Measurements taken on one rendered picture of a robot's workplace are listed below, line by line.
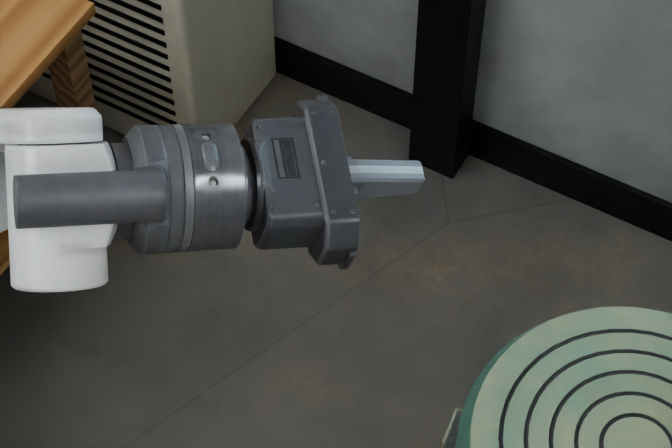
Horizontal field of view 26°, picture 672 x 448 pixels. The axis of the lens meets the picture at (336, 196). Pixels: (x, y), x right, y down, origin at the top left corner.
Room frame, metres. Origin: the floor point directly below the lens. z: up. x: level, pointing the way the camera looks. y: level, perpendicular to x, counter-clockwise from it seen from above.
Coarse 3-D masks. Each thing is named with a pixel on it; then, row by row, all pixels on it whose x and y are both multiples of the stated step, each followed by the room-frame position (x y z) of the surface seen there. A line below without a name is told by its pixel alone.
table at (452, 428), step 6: (456, 408) 0.69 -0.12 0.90; (456, 414) 0.68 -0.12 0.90; (450, 420) 0.68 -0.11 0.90; (456, 420) 0.68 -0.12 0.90; (450, 426) 0.67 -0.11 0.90; (456, 426) 0.67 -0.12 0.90; (450, 432) 0.66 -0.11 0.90; (456, 432) 0.66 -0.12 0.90; (444, 438) 0.66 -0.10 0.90; (450, 438) 0.66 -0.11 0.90; (456, 438) 0.66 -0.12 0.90; (444, 444) 0.65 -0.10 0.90; (450, 444) 0.65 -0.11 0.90
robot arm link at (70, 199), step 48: (48, 144) 0.60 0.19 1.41; (96, 144) 0.60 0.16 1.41; (144, 144) 0.61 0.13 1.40; (48, 192) 0.55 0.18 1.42; (96, 192) 0.56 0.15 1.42; (144, 192) 0.56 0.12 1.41; (48, 240) 0.55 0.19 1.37; (96, 240) 0.56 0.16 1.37; (144, 240) 0.56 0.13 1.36; (48, 288) 0.53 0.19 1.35
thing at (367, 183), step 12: (360, 180) 0.63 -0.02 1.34; (372, 180) 0.63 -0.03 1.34; (384, 180) 0.63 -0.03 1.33; (396, 180) 0.64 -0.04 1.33; (408, 180) 0.64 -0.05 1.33; (420, 180) 0.64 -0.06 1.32; (360, 192) 0.63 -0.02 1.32; (372, 192) 0.63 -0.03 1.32; (384, 192) 0.64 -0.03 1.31; (396, 192) 0.64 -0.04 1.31; (408, 192) 0.64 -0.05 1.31
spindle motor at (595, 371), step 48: (528, 336) 0.40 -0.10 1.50; (576, 336) 0.40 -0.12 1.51; (624, 336) 0.40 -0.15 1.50; (480, 384) 0.37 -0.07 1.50; (528, 384) 0.37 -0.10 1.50; (576, 384) 0.37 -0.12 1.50; (624, 384) 0.37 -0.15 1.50; (480, 432) 0.34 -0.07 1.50; (528, 432) 0.34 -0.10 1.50; (576, 432) 0.34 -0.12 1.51; (624, 432) 0.34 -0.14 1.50
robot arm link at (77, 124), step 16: (0, 112) 0.63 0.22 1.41; (16, 112) 0.62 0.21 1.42; (32, 112) 0.62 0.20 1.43; (48, 112) 0.62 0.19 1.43; (64, 112) 0.62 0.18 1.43; (80, 112) 0.62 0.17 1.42; (96, 112) 0.63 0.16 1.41; (0, 128) 0.62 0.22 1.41; (16, 128) 0.61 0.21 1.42; (32, 128) 0.61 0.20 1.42; (48, 128) 0.61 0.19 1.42; (64, 128) 0.61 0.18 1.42; (80, 128) 0.61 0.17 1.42; (96, 128) 0.62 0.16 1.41; (0, 144) 0.64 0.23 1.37; (0, 160) 0.65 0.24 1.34; (0, 176) 0.64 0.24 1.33; (0, 192) 0.63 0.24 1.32; (0, 208) 0.62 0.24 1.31; (0, 224) 0.61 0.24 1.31
